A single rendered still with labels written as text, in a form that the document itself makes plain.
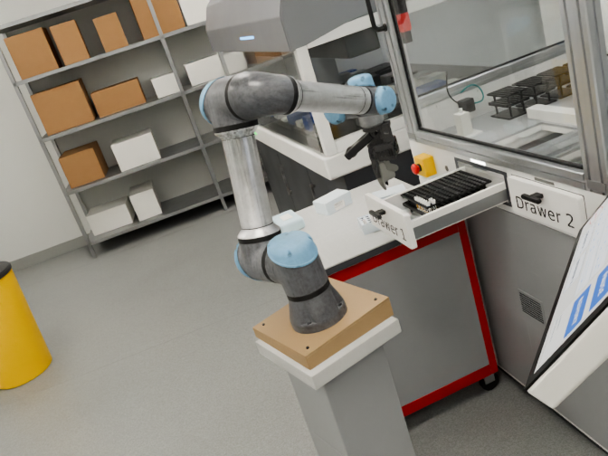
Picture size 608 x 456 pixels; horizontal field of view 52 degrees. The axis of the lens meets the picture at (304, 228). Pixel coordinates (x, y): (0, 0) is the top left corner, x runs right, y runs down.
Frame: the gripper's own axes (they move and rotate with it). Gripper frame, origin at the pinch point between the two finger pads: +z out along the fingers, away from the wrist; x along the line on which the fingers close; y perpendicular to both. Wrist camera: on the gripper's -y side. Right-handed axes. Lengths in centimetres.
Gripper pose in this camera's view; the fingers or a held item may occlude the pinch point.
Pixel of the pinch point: (383, 184)
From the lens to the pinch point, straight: 202.6
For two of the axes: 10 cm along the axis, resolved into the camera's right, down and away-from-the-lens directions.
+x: 2.8, -4.6, 8.4
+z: 3.1, 8.7, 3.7
